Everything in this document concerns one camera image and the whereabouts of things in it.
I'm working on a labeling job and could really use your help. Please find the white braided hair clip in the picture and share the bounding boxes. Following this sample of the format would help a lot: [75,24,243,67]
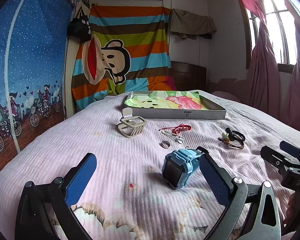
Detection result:
[161,130,184,144]

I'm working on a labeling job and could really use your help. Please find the blue smart watch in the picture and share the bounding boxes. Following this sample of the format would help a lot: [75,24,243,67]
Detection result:
[162,147,209,189]

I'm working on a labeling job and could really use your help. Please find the striped monkey print blanket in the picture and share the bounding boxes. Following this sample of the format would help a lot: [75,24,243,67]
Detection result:
[71,5,177,110]

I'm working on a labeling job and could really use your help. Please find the red string bracelet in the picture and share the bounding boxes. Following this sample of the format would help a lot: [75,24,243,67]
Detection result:
[159,124,192,134]

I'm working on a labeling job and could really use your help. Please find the person's right hand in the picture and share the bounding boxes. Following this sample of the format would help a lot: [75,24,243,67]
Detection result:
[284,194,297,230]

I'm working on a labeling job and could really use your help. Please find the black bag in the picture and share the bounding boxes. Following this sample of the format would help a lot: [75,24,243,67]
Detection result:
[67,6,92,42]

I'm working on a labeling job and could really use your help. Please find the dark wooden headboard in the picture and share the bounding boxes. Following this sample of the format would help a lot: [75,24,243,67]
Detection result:
[170,60,207,92]

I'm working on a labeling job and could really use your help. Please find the beige hair claw clip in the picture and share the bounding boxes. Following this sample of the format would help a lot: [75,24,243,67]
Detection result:
[116,107,148,139]

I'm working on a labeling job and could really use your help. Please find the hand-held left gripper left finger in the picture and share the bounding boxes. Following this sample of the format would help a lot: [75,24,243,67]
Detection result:
[15,152,98,240]

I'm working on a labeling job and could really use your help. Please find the colourful printed cloth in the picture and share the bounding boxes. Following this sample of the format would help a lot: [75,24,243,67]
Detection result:
[125,91,217,110]

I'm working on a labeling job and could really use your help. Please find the grey shallow cardboard box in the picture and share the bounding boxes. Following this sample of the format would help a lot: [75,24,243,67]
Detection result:
[124,90,227,120]

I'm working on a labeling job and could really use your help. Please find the bundle of hair ties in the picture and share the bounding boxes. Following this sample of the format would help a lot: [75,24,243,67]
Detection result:
[218,127,246,149]

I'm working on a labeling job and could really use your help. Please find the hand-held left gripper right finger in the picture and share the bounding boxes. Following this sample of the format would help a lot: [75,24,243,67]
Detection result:
[199,151,282,240]

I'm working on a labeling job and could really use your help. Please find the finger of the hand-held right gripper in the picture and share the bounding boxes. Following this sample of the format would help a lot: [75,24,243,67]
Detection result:
[280,141,300,164]
[260,145,300,178]

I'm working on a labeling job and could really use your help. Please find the window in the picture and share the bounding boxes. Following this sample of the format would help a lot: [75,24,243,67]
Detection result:
[245,0,300,74]

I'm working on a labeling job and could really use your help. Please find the khaki hanging garment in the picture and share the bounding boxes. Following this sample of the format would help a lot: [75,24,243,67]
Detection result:
[169,8,217,41]

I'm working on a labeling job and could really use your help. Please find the blue dotted wardrobe cover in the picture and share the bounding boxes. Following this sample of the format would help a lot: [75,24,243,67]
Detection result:
[0,0,74,153]

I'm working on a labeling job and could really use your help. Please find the pink curtain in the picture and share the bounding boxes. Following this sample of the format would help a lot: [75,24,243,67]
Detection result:
[231,0,300,137]

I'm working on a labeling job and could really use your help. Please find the pink pillow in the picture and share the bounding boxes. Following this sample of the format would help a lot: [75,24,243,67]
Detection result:
[211,91,242,103]

